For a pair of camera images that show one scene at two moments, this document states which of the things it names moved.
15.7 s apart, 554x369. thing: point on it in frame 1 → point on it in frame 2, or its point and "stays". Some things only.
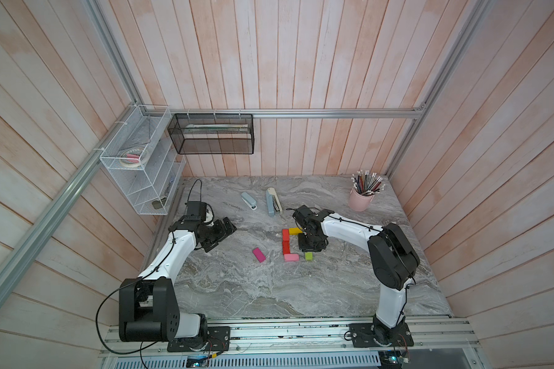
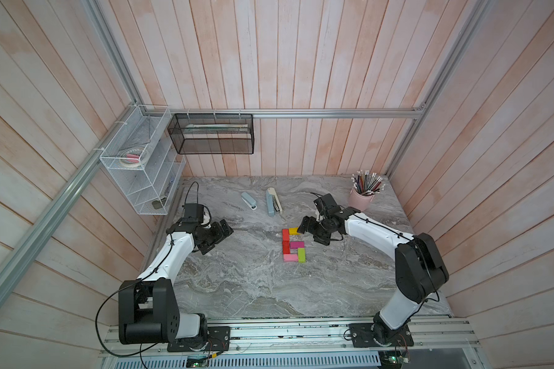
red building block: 285,241 stays
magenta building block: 258,254 → 297,244
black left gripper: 221,232 stays
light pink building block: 291,257 stays
